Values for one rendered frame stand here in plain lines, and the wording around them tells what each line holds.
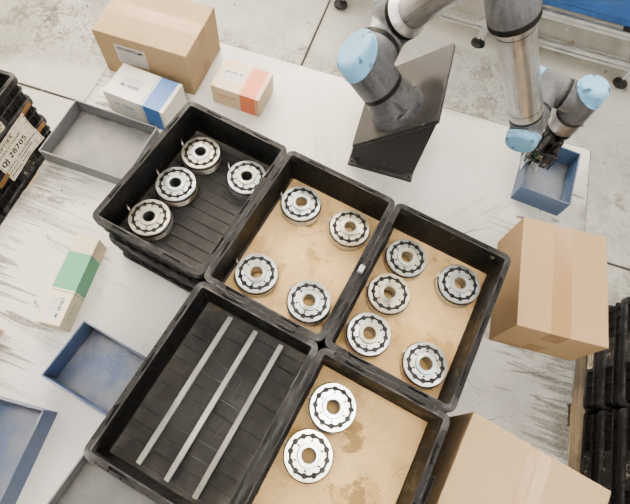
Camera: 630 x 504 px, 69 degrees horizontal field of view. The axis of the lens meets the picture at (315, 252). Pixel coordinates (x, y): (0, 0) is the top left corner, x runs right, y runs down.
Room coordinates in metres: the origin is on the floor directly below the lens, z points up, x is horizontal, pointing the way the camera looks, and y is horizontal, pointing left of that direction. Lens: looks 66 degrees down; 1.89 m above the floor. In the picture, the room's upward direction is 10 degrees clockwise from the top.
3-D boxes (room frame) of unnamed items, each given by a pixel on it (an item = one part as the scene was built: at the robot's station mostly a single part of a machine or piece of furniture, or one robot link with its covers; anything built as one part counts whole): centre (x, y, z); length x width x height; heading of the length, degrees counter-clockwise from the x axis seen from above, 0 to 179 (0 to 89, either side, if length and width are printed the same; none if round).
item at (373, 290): (0.38, -0.19, 0.86); 0.10 x 0.10 x 0.01
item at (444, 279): (0.43, -0.36, 0.86); 0.10 x 0.10 x 0.01
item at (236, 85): (1.03, 0.32, 0.74); 0.16 x 0.12 x 0.07; 79
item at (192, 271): (0.55, 0.31, 0.92); 0.40 x 0.30 x 0.02; 161
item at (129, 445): (0.07, 0.16, 0.87); 0.40 x 0.30 x 0.11; 161
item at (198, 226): (0.55, 0.31, 0.87); 0.40 x 0.30 x 0.11; 161
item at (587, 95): (0.89, -0.58, 1.05); 0.09 x 0.08 x 0.11; 73
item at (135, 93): (0.92, 0.59, 0.75); 0.20 x 0.12 x 0.09; 77
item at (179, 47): (1.13, 0.60, 0.78); 0.30 x 0.22 x 0.16; 82
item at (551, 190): (0.89, -0.66, 0.74); 0.20 x 0.15 x 0.07; 166
